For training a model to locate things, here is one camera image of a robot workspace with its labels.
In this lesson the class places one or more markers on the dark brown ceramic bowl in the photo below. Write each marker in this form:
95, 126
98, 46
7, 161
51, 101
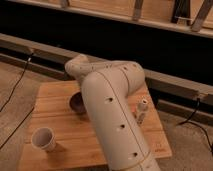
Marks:
76, 103

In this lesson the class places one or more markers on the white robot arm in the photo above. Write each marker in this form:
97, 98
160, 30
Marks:
104, 87

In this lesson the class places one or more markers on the white plastic bottle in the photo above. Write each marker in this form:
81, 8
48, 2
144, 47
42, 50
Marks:
141, 110

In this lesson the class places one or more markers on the wooden board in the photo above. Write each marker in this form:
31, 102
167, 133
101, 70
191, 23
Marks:
77, 145

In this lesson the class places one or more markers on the white paper cup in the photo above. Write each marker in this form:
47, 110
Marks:
44, 139

